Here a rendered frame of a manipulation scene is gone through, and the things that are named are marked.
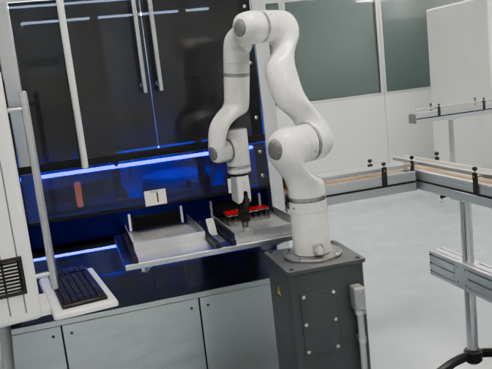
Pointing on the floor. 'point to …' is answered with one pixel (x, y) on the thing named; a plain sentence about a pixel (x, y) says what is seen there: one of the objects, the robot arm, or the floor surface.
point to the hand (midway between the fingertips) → (244, 215)
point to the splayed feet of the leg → (467, 358)
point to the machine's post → (274, 195)
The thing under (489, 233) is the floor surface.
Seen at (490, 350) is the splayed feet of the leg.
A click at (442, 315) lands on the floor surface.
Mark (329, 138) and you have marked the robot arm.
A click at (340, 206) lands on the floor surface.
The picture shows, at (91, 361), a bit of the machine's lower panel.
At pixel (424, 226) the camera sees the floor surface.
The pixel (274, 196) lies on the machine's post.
